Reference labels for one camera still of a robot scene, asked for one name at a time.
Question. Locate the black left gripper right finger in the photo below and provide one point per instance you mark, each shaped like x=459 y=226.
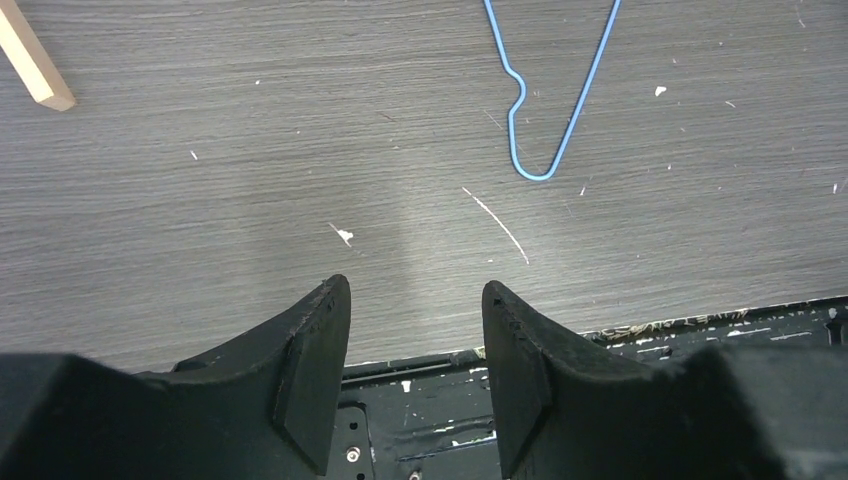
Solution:
x=746 y=394

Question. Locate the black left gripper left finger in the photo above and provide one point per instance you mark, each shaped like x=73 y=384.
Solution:
x=259 y=406

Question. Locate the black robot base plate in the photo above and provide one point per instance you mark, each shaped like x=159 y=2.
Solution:
x=430 y=417

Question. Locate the blue wire hanger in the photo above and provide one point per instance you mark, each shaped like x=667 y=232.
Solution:
x=549 y=54

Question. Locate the wooden clothes rack frame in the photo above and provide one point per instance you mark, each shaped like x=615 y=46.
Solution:
x=31 y=62

